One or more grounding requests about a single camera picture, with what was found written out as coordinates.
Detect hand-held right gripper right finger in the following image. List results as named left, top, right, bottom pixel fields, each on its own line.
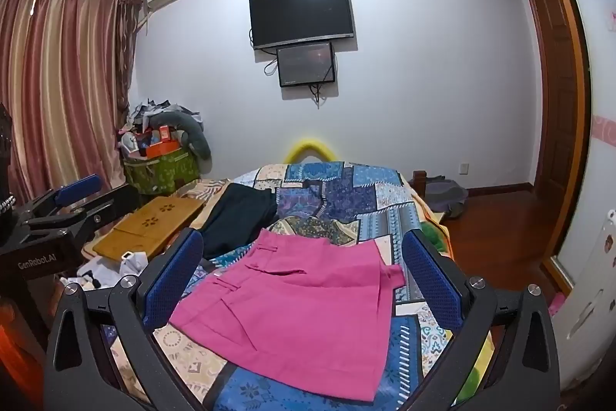
left=402, top=228, right=561, bottom=411

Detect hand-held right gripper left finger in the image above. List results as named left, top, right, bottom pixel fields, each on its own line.
left=43, top=228, right=205, bottom=411

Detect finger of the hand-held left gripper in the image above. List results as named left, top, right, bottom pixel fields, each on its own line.
left=19, top=174, right=103, bottom=224
left=29, top=184, right=142, bottom=248

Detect pink pants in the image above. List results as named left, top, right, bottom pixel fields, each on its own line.
left=168, top=228, right=406, bottom=403

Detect black pants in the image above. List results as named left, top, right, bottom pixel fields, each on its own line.
left=198, top=182, right=279, bottom=258

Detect wooden lap desk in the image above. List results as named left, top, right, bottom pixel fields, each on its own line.
left=92, top=196, right=205, bottom=260

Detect green patterned basket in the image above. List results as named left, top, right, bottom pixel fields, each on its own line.
left=122, top=148, right=200, bottom=200

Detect white cloth pile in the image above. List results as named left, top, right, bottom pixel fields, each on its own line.
left=77, top=250, right=148, bottom=292

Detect orange box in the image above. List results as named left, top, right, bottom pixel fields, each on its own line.
left=144, top=139, right=182, bottom=159

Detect grey bag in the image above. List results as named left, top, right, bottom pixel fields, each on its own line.
left=426, top=175, right=469, bottom=219

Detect striped pink curtain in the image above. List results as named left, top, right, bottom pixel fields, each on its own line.
left=0, top=0, right=146, bottom=200

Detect blue patchwork blanket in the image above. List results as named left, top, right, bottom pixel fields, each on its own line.
left=103, top=161, right=455, bottom=411

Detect white cabinet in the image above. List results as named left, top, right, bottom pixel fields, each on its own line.
left=552, top=209, right=616, bottom=393

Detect wooden door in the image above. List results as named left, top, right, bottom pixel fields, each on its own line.
left=522, top=0, right=590, bottom=282

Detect yellow foam ring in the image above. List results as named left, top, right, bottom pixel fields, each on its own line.
left=284, top=140, right=340, bottom=164

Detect small black wall monitor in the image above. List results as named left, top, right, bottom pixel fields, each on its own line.
left=276, top=41, right=336, bottom=88

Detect black wall television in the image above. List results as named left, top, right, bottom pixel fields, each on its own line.
left=249, top=0, right=356, bottom=52

